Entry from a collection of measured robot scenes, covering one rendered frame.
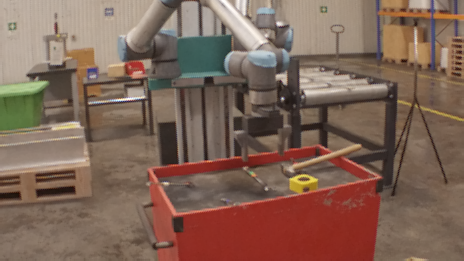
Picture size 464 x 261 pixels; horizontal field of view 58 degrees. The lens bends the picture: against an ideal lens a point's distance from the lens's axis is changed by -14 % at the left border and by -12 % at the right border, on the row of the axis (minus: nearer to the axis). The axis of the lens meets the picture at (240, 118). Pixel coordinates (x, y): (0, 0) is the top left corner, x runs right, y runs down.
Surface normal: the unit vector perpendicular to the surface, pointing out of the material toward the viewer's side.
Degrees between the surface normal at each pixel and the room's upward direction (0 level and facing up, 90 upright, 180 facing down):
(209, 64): 90
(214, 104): 90
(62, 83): 90
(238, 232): 90
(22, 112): 106
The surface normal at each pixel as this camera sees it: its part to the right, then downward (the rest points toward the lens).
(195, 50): 0.22, 0.21
